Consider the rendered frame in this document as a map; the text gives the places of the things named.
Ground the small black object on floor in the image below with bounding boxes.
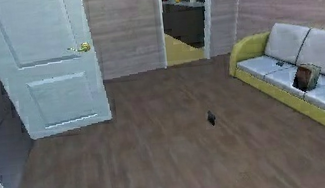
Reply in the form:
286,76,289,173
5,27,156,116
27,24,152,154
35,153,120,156
206,110,218,127

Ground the dark cabinet with grey top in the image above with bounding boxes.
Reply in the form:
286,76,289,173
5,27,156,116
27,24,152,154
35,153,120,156
161,0,211,52

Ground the white panelled room door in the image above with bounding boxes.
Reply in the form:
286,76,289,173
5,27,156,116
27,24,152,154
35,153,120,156
0,0,115,144

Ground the brown box with grey side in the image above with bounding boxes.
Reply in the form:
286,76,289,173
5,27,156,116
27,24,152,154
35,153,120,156
290,61,324,93

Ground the yellow sofa with white cushions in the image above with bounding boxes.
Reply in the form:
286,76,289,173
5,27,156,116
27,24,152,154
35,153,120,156
224,17,325,158

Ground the gold door handle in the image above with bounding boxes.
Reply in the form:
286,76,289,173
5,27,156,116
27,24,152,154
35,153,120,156
66,41,93,56

